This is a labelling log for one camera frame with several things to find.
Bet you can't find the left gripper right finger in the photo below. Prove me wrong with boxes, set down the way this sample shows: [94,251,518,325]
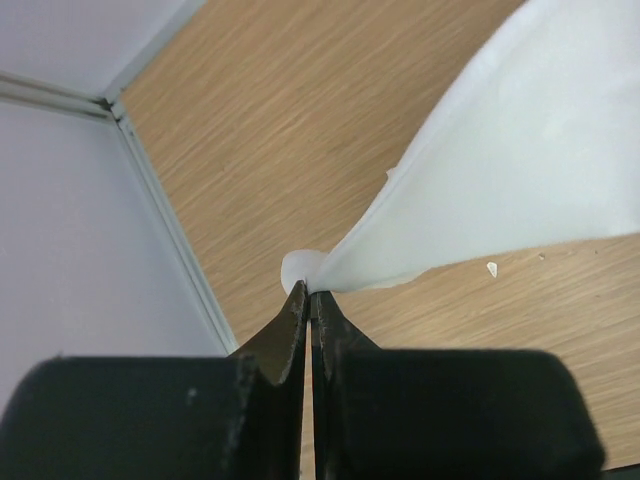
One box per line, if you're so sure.
[310,292,606,479]

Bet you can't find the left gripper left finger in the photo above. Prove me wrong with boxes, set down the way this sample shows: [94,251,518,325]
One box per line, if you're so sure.
[1,283,306,479]

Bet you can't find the white t shirt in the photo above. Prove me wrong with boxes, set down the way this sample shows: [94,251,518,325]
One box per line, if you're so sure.
[281,1,639,292]

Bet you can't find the small white paper scrap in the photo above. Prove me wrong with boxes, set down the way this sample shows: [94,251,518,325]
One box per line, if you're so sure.
[486,262,498,278]

